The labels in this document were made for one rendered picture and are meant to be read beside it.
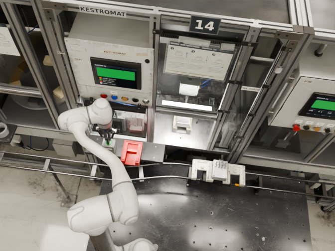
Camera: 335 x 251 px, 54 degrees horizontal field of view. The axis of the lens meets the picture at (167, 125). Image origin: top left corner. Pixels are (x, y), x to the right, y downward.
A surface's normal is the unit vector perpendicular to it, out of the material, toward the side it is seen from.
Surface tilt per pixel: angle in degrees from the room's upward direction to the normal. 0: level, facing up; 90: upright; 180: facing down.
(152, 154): 0
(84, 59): 90
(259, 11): 0
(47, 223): 0
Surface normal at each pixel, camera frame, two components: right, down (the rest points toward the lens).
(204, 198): 0.06, -0.51
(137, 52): -0.11, 0.85
